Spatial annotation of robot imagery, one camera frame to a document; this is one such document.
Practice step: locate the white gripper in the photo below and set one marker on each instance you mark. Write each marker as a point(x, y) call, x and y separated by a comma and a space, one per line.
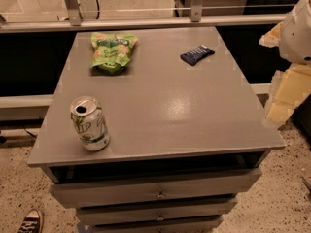
point(296, 38)

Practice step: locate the dark blue rxbar wrapper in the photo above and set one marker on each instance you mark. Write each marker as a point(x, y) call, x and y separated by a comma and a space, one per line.
point(197, 54)

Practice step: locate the green rice chip bag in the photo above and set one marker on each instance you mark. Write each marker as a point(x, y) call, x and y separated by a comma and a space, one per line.
point(112, 51)

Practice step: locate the bottom grey drawer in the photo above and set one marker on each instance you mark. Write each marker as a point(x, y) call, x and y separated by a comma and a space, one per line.
point(167, 226)

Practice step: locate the grey drawer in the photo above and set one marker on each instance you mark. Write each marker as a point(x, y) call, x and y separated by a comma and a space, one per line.
point(167, 226)
point(79, 195)
point(155, 211)

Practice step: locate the green white soda can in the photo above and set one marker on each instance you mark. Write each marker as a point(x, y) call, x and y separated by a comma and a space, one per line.
point(88, 120)

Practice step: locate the middle grey drawer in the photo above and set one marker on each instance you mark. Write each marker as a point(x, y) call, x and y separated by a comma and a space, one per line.
point(155, 211)

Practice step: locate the grey metal railing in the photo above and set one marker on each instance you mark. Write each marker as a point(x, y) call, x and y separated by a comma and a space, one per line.
point(87, 15)

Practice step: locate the top grey drawer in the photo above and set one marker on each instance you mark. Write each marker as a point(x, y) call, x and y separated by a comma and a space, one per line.
point(79, 195)

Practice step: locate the black white sneaker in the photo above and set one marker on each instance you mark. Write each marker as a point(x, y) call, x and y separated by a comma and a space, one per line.
point(32, 223)

